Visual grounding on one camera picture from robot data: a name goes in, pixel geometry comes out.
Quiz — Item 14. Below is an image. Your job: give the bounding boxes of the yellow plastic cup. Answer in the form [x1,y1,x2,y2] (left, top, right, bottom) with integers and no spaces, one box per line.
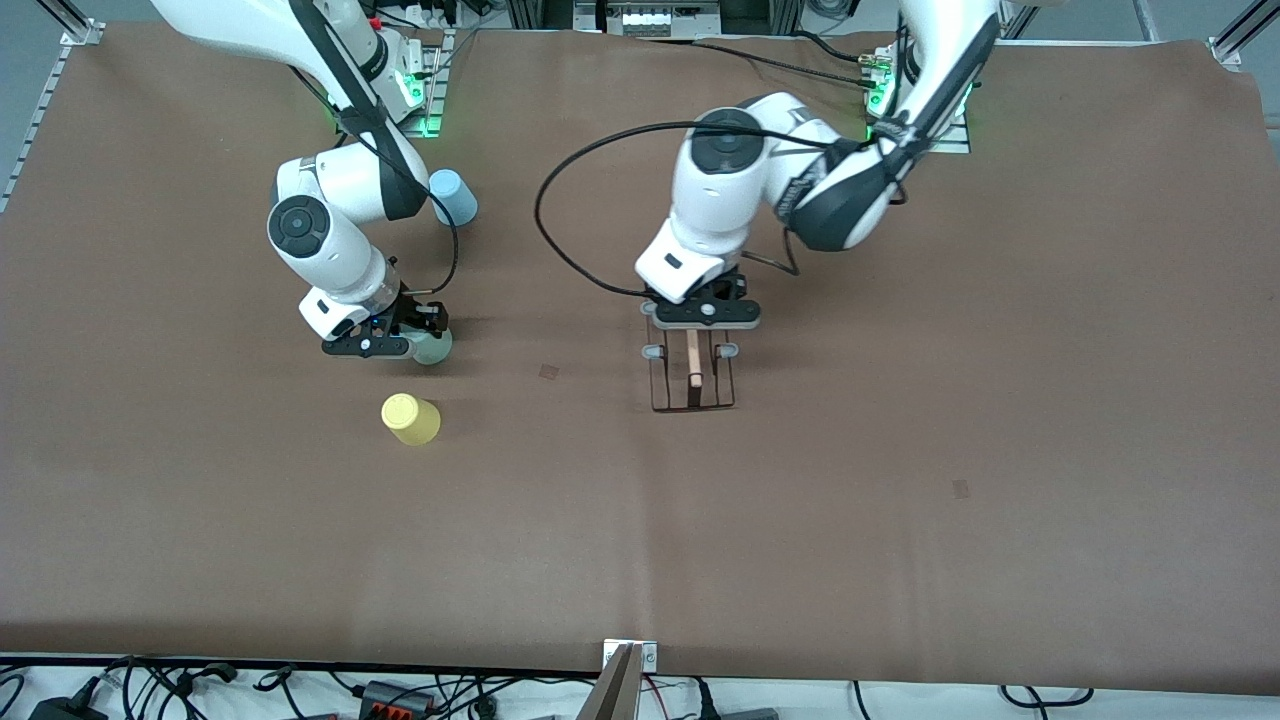
[381,392,442,447]

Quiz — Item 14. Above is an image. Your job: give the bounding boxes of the aluminium strut with bracket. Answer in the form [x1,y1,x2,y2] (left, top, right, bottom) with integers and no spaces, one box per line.
[1208,0,1280,68]

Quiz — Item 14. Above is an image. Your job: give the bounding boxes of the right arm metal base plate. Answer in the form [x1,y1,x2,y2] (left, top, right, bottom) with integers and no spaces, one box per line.
[398,28,448,139]

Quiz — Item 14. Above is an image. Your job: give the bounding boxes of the black box with orange connectors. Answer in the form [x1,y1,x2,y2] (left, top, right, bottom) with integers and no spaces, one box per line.
[358,680,438,717]

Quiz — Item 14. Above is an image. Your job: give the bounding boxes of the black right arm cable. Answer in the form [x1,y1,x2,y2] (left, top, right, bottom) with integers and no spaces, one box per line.
[285,0,461,296]

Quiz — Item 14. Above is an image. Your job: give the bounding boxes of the brown table cover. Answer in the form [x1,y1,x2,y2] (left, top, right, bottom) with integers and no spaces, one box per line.
[0,20,1280,698]

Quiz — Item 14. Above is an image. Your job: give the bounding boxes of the short black base cable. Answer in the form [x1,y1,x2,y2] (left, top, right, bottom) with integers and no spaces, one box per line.
[790,28,881,66]

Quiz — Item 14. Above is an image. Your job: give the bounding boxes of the white power strip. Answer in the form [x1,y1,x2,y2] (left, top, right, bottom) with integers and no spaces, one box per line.
[605,0,723,38]

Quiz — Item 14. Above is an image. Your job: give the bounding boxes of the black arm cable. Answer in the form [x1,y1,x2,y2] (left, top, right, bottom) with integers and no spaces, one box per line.
[285,0,461,296]
[535,120,861,299]

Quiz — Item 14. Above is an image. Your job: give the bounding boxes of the pale green plastic cup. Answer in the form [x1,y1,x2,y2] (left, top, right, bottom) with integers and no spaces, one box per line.
[410,325,455,366]

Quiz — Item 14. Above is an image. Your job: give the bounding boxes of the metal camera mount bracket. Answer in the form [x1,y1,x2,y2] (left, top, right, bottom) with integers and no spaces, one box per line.
[578,638,659,720]

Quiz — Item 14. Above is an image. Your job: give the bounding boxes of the light blue plastic cup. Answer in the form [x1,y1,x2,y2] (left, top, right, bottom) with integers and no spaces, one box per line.
[428,168,479,228]

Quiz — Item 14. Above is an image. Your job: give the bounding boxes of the black cable bundle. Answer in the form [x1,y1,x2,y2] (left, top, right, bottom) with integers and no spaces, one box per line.
[0,655,601,720]

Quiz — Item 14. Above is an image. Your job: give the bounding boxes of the black looped cable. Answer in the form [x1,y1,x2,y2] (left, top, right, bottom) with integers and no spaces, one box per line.
[1000,684,1096,708]

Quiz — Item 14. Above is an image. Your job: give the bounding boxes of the long black base cable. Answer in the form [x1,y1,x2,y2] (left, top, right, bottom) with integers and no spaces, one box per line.
[690,38,881,93]

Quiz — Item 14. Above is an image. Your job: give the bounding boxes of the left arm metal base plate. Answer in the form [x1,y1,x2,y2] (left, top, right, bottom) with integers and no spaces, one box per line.
[865,45,973,154]

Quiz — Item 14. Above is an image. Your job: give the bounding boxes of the black power adapter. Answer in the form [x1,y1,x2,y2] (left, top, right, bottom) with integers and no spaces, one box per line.
[30,695,106,720]

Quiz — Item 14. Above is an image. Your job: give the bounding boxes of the black wire cup holder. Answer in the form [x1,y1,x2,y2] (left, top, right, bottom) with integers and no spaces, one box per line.
[640,325,741,413]

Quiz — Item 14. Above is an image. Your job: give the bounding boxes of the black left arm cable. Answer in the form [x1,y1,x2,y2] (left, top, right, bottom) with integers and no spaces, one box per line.
[535,120,861,299]

